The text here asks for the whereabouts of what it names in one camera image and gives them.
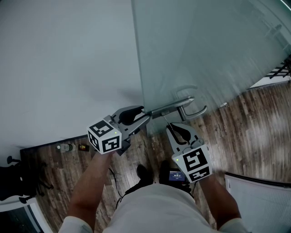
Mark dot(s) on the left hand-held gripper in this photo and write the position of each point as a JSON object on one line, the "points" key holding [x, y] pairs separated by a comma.
{"points": [[106, 138]]}

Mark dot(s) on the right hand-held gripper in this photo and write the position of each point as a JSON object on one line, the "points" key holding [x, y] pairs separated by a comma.
{"points": [[195, 162]]}

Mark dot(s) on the thin metal key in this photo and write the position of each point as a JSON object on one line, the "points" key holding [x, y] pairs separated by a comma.
{"points": [[166, 120]]}

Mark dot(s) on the silver metal door lock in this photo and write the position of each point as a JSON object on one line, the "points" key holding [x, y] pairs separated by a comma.
{"points": [[169, 107]]}

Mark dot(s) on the person's right forearm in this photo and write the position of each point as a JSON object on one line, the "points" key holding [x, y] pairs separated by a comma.
{"points": [[220, 200]]}

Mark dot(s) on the person's left forearm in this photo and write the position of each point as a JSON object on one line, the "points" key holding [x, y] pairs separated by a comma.
{"points": [[91, 182]]}

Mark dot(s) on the silver floor door stop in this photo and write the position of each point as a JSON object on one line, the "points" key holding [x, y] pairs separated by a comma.
{"points": [[223, 104]]}

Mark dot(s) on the frosted glass door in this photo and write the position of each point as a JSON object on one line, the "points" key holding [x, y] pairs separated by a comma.
{"points": [[193, 45]]}

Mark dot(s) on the black device with screen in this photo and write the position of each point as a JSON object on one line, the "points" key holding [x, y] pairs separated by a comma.
{"points": [[177, 175]]}

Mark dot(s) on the person's black left shoe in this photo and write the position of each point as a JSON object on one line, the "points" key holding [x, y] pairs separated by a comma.
{"points": [[143, 174]]}

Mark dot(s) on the clear plastic bottle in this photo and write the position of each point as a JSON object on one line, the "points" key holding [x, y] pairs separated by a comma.
{"points": [[64, 147]]}

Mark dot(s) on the person's white shirt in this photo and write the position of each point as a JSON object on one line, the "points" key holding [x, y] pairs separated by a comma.
{"points": [[154, 209]]}

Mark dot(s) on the white cabinet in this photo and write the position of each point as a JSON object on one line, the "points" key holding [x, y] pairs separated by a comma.
{"points": [[261, 204]]}

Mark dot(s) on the black metal rack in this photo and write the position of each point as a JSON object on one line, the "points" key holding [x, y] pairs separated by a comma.
{"points": [[280, 69]]}

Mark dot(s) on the black office chair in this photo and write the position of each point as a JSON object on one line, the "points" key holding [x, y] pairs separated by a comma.
{"points": [[20, 179]]}

